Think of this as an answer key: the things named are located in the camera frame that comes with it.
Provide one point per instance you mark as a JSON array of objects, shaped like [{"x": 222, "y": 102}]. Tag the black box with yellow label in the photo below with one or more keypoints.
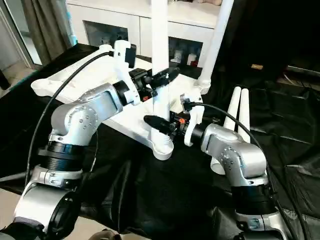
[{"x": 257, "y": 32}]

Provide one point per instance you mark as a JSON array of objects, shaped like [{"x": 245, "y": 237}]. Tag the white plastic table top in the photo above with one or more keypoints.
[{"x": 130, "y": 122}]

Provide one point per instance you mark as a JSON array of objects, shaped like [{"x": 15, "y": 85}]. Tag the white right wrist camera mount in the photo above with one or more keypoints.
[{"x": 193, "y": 112}]

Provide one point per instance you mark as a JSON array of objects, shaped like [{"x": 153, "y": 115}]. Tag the white glass-door cabinet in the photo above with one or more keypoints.
[{"x": 112, "y": 15}]

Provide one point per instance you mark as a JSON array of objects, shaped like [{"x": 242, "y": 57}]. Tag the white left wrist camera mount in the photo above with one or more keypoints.
[{"x": 122, "y": 62}]

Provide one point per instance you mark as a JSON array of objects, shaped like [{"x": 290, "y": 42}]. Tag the black plastic mat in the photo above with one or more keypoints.
[{"x": 162, "y": 195}]

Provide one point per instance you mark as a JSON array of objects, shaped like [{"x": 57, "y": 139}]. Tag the white plastic table leg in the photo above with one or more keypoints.
[
  {"x": 245, "y": 112},
  {"x": 160, "y": 37},
  {"x": 217, "y": 45},
  {"x": 232, "y": 107}
]

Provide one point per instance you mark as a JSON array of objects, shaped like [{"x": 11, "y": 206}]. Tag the grey-brown curtain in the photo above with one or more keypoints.
[{"x": 47, "y": 30}]

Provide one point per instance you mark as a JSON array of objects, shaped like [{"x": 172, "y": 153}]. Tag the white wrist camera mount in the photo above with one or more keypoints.
[
  {"x": 193, "y": 112},
  {"x": 122, "y": 62}
]

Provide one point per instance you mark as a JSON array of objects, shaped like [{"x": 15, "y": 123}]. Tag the dark metal rail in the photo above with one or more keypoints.
[{"x": 303, "y": 68}]

